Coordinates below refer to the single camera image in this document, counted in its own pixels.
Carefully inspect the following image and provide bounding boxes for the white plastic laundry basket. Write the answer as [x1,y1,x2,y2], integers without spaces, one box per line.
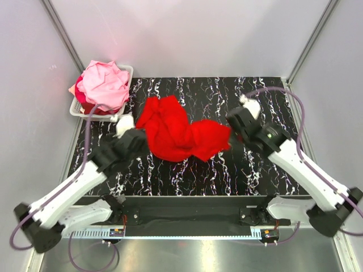
[69,65,134,122]

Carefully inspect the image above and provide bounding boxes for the peach garment in basket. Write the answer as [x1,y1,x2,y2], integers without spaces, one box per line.
[69,85,75,96]

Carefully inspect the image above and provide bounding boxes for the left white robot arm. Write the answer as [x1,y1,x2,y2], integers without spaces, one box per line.
[14,129,149,253]

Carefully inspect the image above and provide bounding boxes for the pink t-shirt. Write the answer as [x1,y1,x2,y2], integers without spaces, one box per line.
[77,60,129,111]

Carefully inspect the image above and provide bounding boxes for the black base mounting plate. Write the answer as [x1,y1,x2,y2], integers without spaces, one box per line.
[85,195,293,237]

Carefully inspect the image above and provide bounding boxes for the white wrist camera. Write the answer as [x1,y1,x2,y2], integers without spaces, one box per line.
[113,114,135,138]
[239,95,260,120]

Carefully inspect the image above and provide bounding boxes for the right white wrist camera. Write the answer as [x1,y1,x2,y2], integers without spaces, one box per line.
[239,95,260,120]

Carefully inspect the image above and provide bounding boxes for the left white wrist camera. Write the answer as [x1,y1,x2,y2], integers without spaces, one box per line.
[113,114,135,138]

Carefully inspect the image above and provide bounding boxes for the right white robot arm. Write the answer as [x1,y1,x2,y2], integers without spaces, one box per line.
[226,107,362,237]

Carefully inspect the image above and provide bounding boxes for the red t-shirt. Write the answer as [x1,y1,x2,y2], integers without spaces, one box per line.
[136,95,231,162]

